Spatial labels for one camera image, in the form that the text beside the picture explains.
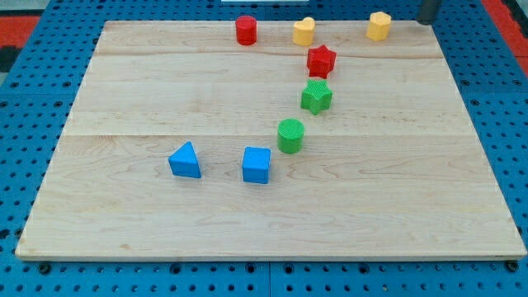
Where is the yellow heart block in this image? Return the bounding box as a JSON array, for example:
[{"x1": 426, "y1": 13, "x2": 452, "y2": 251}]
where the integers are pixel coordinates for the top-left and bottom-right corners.
[{"x1": 292, "y1": 16, "x2": 316, "y2": 46}]

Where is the blue cube block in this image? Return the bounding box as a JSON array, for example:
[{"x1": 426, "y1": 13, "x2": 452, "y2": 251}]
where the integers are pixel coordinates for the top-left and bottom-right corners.
[{"x1": 242, "y1": 147, "x2": 271, "y2": 184}]

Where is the green cylinder block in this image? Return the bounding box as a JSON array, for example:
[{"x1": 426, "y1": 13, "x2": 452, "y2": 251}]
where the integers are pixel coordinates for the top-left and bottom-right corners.
[{"x1": 277, "y1": 118, "x2": 304, "y2": 154}]

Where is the green star block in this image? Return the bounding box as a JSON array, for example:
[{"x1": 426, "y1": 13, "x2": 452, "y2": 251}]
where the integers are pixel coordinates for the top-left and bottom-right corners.
[{"x1": 300, "y1": 79, "x2": 332, "y2": 116}]

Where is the blue triangle block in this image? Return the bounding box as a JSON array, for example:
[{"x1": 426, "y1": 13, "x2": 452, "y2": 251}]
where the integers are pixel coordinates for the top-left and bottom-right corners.
[{"x1": 167, "y1": 141, "x2": 201, "y2": 178}]

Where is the red star block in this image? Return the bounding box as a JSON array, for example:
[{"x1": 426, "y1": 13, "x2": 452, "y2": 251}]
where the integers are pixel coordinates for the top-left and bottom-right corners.
[{"x1": 306, "y1": 45, "x2": 337, "y2": 79}]

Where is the red cylinder block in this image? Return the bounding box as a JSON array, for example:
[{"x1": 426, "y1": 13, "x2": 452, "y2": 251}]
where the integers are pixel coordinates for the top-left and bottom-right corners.
[{"x1": 235, "y1": 16, "x2": 257, "y2": 46}]

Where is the yellow hexagon block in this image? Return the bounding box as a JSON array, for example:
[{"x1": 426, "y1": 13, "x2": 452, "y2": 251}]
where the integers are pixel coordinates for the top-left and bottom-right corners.
[{"x1": 365, "y1": 12, "x2": 392, "y2": 41}]

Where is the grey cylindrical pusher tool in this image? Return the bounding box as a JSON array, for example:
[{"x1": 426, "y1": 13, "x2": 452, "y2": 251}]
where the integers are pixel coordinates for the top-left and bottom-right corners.
[{"x1": 416, "y1": 0, "x2": 443, "y2": 26}]

